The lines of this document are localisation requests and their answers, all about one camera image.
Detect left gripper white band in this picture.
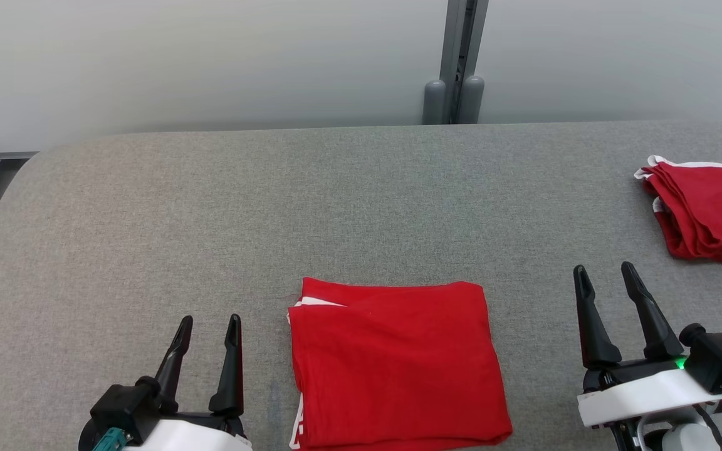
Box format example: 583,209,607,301
124,314,254,451

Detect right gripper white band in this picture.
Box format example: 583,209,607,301
572,262,722,429

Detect red shorts white hem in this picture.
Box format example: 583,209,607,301
634,155,722,272

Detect red basketball jersey white sleeves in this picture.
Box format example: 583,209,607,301
286,277,514,451

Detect grey fabric upholstered platform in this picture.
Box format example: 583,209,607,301
0,120,722,451

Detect left black cable teal plug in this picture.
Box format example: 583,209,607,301
90,427,126,451

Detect grey cylindrical post bumper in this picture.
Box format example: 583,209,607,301
461,75,486,125
423,79,447,125

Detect grey vertical wall post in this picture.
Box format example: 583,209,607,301
439,0,489,125

